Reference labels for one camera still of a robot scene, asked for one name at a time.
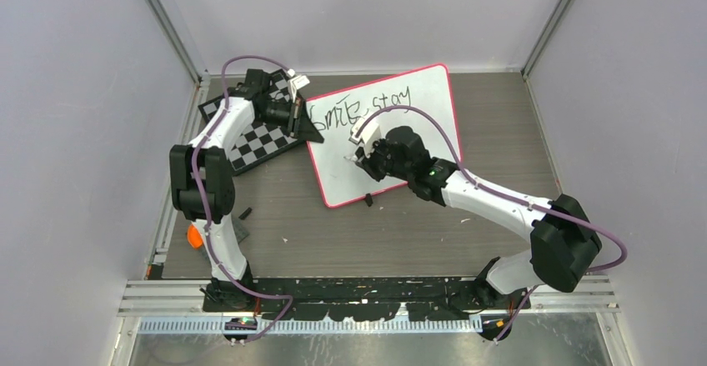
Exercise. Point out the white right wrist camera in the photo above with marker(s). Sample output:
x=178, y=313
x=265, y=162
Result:
x=364, y=134

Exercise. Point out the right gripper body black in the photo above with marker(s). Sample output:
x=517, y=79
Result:
x=381, y=163

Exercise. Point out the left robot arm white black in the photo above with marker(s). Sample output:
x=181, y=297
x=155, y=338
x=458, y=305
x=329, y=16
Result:
x=201, y=172

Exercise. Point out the grey studded baseplate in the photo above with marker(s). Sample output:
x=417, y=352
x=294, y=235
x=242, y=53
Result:
x=240, y=232

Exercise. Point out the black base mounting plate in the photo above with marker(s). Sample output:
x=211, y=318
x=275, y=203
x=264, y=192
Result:
x=361, y=299

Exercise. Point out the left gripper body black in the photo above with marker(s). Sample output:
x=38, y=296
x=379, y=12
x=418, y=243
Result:
x=285, y=116

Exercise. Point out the black marker cap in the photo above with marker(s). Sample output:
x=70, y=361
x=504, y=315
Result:
x=245, y=214

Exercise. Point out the black white chessboard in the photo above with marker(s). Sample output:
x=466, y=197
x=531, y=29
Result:
x=258, y=143

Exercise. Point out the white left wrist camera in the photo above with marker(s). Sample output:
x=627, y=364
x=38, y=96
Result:
x=295, y=82

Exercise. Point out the whiteboard with pink frame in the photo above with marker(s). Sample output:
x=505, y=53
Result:
x=421, y=99

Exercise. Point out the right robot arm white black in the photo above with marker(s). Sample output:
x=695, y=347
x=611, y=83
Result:
x=561, y=247

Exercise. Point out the aluminium frame rail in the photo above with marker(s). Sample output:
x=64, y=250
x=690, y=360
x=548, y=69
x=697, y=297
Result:
x=176, y=306

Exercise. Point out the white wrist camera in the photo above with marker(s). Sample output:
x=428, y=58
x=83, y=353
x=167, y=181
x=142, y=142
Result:
x=295, y=82
x=364, y=134

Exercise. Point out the orange curved brick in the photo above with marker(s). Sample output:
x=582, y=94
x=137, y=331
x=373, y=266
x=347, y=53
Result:
x=194, y=237

